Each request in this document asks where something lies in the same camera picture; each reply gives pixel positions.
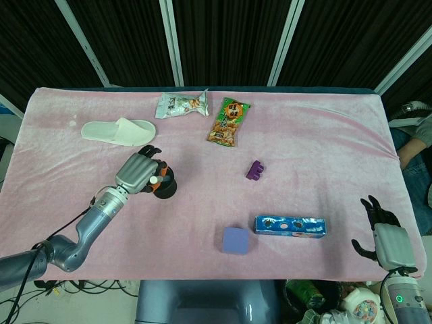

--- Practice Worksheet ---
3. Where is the grey corrugated hose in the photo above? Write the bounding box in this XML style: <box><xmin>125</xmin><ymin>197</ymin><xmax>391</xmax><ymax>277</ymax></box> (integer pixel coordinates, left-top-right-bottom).
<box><xmin>400</xmin><ymin>100</ymin><xmax>432</xmax><ymax>115</ymax></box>

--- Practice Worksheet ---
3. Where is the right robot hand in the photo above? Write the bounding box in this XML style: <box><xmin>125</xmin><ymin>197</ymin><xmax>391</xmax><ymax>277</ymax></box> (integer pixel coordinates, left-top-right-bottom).
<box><xmin>351</xmin><ymin>194</ymin><xmax>419</xmax><ymax>273</ymax></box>

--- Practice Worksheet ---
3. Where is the green packet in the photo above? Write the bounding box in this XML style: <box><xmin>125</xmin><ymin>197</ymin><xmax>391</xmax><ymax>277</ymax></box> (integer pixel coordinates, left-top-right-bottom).
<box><xmin>286</xmin><ymin>279</ymin><xmax>325</xmax><ymax>310</ymax></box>

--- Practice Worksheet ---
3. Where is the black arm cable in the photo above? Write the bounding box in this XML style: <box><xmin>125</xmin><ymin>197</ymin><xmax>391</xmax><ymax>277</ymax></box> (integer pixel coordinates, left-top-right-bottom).
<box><xmin>6</xmin><ymin>188</ymin><xmax>102</xmax><ymax>324</ymax></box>

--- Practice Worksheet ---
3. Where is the white snack bag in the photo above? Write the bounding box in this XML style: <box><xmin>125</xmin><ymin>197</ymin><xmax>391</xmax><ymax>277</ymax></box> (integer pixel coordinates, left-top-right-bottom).
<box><xmin>155</xmin><ymin>88</ymin><xmax>209</xmax><ymax>119</ymax></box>

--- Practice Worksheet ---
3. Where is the purple toy block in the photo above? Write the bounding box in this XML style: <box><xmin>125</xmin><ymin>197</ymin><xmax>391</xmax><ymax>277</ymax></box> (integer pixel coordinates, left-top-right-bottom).
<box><xmin>244</xmin><ymin>160</ymin><xmax>267</xmax><ymax>181</ymax></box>

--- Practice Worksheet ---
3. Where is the white slipper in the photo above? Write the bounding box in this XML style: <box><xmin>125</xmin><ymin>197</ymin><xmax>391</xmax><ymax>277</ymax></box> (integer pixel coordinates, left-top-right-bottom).
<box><xmin>81</xmin><ymin>117</ymin><xmax>157</xmax><ymax>147</ymax></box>

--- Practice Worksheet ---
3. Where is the person blue jeans leg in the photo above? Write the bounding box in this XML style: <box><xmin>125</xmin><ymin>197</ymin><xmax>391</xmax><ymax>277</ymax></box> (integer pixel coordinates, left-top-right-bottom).
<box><xmin>393</xmin><ymin>128</ymin><xmax>432</xmax><ymax>237</ymax></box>

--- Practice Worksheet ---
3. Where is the tangle of floor cables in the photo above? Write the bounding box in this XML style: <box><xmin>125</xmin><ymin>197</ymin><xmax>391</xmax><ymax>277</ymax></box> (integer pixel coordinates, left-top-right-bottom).
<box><xmin>33</xmin><ymin>279</ymin><xmax>140</xmax><ymax>298</ymax></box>

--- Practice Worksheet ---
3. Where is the blue Oreo box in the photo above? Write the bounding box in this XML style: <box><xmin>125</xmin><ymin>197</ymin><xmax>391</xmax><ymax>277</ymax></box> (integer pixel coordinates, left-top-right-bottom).
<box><xmin>253</xmin><ymin>215</ymin><xmax>327</xmax><ymax>240</ymax></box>

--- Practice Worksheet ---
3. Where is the lavender foam cube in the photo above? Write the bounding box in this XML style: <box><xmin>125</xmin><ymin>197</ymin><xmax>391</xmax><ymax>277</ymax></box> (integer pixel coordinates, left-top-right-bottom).
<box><xmin>222</xmin><ymin>226</ymin><xmax>251</xmax><ymax>255</ymax></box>

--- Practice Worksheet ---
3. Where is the pink fleece blanket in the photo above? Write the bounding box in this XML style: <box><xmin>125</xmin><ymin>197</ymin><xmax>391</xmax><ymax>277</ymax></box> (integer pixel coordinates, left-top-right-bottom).
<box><xmin>0</xmin><ymin>86</ymin><xmax>427</xmax><ymax>281</ymax></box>

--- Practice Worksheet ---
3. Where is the person bare forearm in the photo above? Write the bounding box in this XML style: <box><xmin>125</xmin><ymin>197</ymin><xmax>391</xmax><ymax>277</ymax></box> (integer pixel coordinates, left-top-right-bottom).
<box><xmin>397</xmin><ymin>137</ymin><xmax>429</xmax><ymax>169</ymax></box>

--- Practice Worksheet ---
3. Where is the white partition frame post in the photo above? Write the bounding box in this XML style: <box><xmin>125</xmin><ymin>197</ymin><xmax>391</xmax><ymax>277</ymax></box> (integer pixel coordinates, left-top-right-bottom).
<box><xmin>373</xmin><ymin>26</ymin><xmax>432</xmax><ymax>95</ymax></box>
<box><xmin>0</xmin><ymin>93</ymin><xmax>25</xmax><ymax>119</ymax></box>
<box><xmin>267</xmin><ymin>0</ymin><xmax>306</xmax><ymax>87</ymax></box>
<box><xmin>159</xmin><ymin>0</ymin><xmax>185</xmax><ymax>87</ymax></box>
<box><xmin>55</xmin><ymin>0</ymin><xmax>111</xmax><ymax>87</ymax></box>

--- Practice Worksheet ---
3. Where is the white round toy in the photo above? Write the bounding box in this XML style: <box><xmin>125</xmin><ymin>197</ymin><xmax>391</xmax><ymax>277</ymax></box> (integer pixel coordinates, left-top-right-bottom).
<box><xmin>340</xmin><ymin>288</ymin><xmax>381</xmax><ymax>322</ymax></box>

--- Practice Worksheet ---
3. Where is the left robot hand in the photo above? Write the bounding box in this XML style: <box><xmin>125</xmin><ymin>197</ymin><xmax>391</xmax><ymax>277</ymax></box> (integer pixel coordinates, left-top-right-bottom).
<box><xmin>114</xmin><ymin>144</ymin><xmax>171</xmax><ymax>196</ymax></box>

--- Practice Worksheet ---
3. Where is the black mesh pen holder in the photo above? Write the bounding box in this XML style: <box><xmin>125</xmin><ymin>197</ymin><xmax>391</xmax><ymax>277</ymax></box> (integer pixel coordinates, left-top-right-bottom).
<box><xmin>153</xmin><ymin>167</ymin><xmax>178</xmax><ymax>201</ymax></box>

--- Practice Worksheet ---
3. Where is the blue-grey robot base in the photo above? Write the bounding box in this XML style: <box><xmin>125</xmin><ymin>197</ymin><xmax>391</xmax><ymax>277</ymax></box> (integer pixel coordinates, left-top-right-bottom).
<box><xmin>134</xmin><ymin>279</ymin><xmax>281</xmax><ymax>324</ymax></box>

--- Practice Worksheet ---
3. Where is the green snack bag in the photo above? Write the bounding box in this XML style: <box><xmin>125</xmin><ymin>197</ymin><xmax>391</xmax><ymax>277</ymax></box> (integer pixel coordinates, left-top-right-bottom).
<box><xmin>207</xmin><ymin>97</ymin><xmax>253</xmax><ymax>148</ymax></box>

